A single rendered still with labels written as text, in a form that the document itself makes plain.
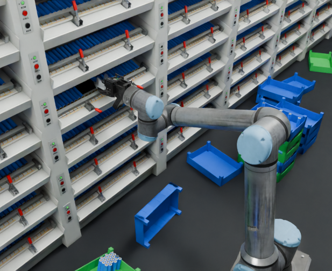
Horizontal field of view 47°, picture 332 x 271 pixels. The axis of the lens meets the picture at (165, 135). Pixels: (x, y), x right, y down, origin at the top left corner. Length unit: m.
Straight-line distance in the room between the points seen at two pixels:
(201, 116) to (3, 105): 0.76
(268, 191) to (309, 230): 0.91
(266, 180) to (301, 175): 1.22
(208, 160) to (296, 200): 0.59
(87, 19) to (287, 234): 1.21
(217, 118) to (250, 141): 0.30
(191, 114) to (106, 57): 0.45
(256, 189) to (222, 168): 1.13
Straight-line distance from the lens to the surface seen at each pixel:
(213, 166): 2.50
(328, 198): 2.48
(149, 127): 1.64
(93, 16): 1.64
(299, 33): 3.70
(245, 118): 1.46
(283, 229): 1.76
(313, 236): 2.25
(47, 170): 1.74
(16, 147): 1.61
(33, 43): 1.46
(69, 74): 1.63
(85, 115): 1.73
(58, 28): 1.55
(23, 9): 1.41
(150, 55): 1.97
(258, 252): 1.58
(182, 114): 1.66
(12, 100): 1.52
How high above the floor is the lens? 1.65
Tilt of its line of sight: 37 degrees down
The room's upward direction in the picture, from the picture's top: straight up
